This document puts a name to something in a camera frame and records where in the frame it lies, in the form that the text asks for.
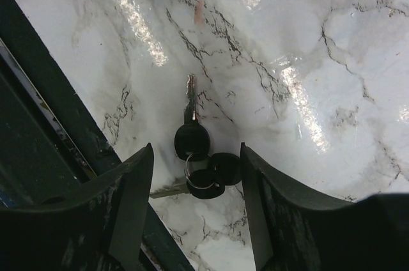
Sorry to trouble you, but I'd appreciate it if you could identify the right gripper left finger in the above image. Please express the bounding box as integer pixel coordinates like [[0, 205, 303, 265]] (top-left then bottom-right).
[[1, 144, 154, 270]]

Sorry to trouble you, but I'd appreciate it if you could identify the left black key bunch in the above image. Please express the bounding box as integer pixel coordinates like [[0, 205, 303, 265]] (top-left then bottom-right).
[[150, 74, 242, 200]]

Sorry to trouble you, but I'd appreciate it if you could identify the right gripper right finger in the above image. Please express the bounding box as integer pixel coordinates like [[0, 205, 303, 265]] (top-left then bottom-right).
[[240, 145, 408, 270]]

